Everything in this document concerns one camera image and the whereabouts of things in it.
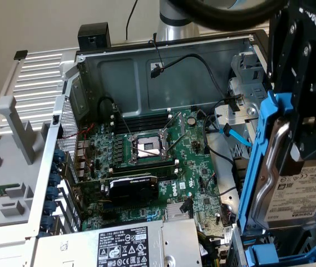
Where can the hard disk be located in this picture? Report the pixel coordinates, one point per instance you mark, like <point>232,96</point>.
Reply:
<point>300,192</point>

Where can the blue disk caddy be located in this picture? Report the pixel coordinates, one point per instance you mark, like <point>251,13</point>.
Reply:
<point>261,254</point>

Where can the silver metal drive cage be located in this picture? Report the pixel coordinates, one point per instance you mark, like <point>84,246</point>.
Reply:
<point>247,91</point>

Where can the black plastic air shroud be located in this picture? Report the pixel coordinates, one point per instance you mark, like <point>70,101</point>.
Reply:
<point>237,172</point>

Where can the open PC case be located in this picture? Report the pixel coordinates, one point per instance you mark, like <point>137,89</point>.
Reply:
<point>174,83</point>

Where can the coin battery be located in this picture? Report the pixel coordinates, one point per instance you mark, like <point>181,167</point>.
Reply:
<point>192,120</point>

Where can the silver socket cover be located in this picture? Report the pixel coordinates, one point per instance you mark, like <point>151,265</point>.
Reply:
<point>178,122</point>

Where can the green motherboard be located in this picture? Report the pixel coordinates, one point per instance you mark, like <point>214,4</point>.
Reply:
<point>191,172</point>

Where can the black RAM slot bank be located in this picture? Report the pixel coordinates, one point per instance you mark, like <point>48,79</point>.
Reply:
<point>144,168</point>
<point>144,122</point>

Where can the blue drive caddy brackets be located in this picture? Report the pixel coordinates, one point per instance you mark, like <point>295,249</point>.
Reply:
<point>237,250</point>

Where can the CPU socket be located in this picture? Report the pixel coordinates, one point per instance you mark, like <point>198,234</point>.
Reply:
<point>144,144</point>

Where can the thin locking lever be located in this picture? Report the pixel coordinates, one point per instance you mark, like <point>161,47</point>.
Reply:
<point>122,120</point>

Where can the silver finned heat sink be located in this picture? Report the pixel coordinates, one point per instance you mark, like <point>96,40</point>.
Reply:
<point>173,211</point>

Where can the black block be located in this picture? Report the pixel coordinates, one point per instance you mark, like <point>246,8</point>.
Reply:
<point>94,36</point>

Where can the black graphics card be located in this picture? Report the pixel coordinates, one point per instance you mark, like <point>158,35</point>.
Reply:
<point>133,192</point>

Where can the silver power supply unit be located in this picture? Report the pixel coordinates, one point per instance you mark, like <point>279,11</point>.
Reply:
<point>119,250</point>

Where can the dark blue slot latch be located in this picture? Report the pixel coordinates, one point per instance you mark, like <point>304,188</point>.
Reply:
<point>54,180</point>
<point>56,167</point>
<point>48,222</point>
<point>50,208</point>
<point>59,155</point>
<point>52,193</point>

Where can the small black clip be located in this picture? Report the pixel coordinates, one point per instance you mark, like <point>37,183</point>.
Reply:
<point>20,54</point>

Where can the grey parts rack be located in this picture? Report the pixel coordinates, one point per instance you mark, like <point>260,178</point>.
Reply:
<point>13,172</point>

